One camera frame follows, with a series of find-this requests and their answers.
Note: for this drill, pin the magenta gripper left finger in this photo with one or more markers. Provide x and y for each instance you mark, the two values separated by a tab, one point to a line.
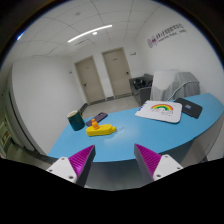
75	168

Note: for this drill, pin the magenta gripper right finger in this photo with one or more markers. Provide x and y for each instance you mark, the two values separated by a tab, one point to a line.
154	166

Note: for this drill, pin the dark green mug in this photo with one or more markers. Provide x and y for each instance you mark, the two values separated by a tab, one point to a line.
75	119

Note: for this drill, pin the white rainbow drawing board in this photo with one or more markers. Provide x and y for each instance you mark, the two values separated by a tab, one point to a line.
161	111

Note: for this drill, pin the purple smartphone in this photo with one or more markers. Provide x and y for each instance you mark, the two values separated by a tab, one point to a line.
97	118

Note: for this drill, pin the black notebook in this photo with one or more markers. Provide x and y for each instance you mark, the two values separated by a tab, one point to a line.
190	108

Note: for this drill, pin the dark grey armchair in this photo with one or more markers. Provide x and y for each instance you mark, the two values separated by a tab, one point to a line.
141	87

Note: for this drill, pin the grey covered chair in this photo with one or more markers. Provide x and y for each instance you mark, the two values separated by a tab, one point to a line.
172	84

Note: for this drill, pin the left beige door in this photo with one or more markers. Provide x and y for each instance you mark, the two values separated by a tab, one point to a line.
89	79

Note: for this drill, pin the beige door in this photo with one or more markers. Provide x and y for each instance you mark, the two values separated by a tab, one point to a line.
89	79
118	71

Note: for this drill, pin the right beige door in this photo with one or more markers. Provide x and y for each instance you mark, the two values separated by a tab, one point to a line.
118	71

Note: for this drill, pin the long ceiling light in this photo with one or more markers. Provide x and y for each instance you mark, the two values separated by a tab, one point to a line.
89	32

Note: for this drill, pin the wall logo sign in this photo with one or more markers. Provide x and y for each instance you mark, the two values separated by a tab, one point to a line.
165	34

